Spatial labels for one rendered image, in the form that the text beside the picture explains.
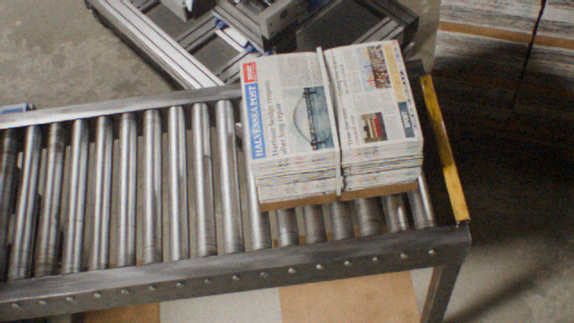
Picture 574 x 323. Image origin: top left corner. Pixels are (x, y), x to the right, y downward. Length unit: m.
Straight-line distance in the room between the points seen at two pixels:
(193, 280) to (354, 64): 0.62
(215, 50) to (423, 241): 1.43
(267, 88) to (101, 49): 1.73
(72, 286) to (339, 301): 1.04
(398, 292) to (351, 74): 1.05
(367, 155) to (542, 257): 1.19
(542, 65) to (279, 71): 1.02
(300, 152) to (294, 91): 0.16
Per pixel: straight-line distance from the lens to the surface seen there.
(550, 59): 2.30
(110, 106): 1.92
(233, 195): 1.69
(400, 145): 1.48
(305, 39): 2.75
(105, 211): 1.75
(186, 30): 2.85
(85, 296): 1.69
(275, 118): 1.51
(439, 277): 1.79
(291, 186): 1.56
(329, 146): 1.46
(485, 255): 2.51
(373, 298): 2.41
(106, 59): 3.15
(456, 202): 1.65
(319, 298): 2.41
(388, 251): 1.60
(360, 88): 1.55
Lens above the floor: 2.25
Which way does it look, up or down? 58 degrees down
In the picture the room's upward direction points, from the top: 8 degrees counter-clockwise
